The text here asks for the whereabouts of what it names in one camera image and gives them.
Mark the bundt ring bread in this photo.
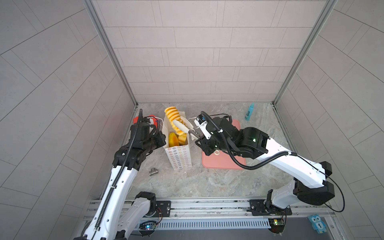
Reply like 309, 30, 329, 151
178, 134, 188, 146

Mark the ridged spiral bread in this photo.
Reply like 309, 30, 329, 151
165, 107, 184, 136

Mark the orange oval bread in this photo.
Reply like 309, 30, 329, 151
169, 132, 180, 148

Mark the white paper bag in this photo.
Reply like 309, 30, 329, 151
162, 110, 193, 170

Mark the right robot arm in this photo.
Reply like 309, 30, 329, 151
169, 112, 338, 216

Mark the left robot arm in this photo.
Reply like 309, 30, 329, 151
79, 111, 166, 240

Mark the pink tray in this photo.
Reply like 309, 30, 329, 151
196, 121, 243, 170

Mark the teal bottle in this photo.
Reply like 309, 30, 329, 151
245, 103, 255, 121

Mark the small metal fitting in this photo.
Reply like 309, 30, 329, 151
149, 168, 159, 176

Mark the blue owl number tag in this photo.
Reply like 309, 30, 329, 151
308, 215, 327, 234

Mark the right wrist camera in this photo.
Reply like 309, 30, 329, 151
194, 116, 212, 140

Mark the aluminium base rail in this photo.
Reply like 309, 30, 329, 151
82, 193, 330, 239

